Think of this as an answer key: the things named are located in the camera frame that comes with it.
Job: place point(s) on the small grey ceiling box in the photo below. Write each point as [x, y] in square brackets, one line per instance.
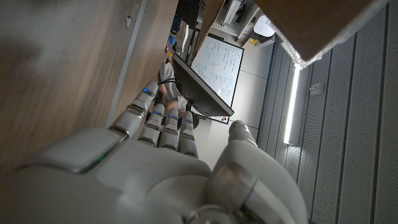
[317, 88]

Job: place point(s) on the ceiling light strip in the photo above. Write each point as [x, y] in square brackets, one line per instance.
[292, 102]

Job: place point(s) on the seated person in grey shirt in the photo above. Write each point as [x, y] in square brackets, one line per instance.
[171, 87]

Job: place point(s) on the white shelf unit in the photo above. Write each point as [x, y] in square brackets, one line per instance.
[233, 15]

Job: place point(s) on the black computer monitor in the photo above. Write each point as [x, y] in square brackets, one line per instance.
[199, 90]

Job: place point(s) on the whiteboard with writing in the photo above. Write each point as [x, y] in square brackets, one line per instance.
[220, 59]

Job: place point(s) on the open brown cardboard box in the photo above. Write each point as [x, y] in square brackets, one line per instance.
[311, 25]

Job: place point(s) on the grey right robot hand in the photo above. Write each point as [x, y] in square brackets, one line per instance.
[149, 180]

